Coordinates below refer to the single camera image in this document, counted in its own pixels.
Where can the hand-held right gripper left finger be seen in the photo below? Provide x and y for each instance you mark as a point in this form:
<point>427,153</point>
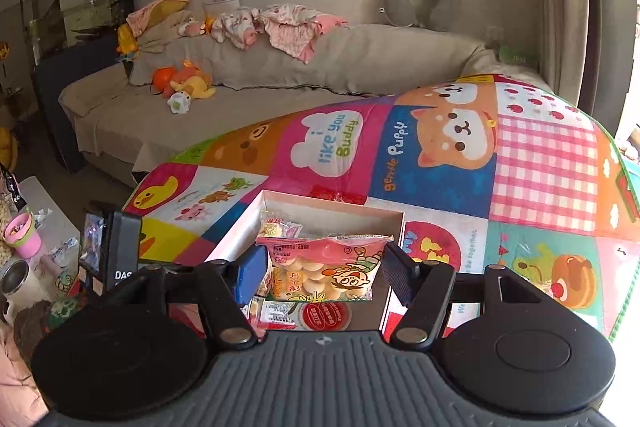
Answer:
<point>252,274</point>

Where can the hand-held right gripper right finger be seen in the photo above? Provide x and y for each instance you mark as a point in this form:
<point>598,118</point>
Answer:
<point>397,274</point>

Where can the pink biscuit packet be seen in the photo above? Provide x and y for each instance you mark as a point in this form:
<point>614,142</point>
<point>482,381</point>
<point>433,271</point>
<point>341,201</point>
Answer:
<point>325,264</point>

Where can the white cardboard box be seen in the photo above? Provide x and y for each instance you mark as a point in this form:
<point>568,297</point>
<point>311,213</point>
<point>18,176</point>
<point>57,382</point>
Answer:
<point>345,219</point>

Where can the red label snack packet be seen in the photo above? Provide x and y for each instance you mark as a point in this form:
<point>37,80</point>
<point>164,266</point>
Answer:
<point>325,316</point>

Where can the white barcode snack packet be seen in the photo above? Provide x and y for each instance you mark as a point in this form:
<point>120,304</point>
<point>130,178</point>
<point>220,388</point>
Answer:
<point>272,309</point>

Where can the small pink candy packet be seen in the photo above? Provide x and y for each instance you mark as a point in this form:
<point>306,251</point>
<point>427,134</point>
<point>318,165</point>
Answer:
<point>280,225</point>

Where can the green round toy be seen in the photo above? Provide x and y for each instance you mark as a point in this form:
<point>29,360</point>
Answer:
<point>62,312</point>

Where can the white low table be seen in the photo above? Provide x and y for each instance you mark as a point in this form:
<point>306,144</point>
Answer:
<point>47,194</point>

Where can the pink and green cup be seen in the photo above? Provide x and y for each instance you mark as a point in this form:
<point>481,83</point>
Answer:
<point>19,232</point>

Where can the steel mug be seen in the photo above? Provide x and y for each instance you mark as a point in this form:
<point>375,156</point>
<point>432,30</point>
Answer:
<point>20,279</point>

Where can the bag of white balls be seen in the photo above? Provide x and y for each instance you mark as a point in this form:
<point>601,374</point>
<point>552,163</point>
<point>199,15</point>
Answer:
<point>5,227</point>

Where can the colourful printed blanket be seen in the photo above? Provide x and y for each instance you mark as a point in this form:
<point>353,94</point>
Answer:
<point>450,167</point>

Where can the brown fuzzy object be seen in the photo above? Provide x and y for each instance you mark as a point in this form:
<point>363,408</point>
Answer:
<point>30,329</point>

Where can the black bag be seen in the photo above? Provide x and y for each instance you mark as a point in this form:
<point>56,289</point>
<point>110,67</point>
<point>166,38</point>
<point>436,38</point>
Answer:
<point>11,187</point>

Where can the dark cabinet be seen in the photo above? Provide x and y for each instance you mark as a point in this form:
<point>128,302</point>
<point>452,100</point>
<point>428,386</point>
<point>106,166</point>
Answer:
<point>65,107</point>

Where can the small white toy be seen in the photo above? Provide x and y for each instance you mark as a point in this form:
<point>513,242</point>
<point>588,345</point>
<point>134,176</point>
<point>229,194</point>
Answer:
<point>179,103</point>

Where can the person's pink clothing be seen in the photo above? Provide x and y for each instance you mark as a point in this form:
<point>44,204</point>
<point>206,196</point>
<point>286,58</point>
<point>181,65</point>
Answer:
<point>20,377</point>

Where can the orange plush toy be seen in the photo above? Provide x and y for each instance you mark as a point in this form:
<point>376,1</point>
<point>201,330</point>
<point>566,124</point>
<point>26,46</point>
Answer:
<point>192,82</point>

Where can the yellow plush toy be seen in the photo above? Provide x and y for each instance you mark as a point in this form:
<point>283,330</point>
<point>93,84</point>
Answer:
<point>126,39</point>

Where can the beige sofa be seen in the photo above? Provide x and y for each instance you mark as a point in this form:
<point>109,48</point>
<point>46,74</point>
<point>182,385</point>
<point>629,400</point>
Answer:
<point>300,72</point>

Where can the beige cloth bundle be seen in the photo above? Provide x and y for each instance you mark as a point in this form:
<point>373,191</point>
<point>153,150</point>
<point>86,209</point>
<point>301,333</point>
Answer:
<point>162,32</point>

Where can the glass fish tank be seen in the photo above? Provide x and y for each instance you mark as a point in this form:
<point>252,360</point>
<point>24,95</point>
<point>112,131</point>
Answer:
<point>75,27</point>

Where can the pink and yellow cloth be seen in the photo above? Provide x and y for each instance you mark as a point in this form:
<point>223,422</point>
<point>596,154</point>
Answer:
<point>157,9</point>

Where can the pile of pink clothes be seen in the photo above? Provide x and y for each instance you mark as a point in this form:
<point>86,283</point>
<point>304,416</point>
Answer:
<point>285,29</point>

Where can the green cloth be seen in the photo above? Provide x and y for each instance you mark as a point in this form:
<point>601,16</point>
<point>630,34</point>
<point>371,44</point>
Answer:
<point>517,55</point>

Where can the white round container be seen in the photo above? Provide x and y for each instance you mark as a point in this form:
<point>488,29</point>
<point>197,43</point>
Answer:
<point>222,4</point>

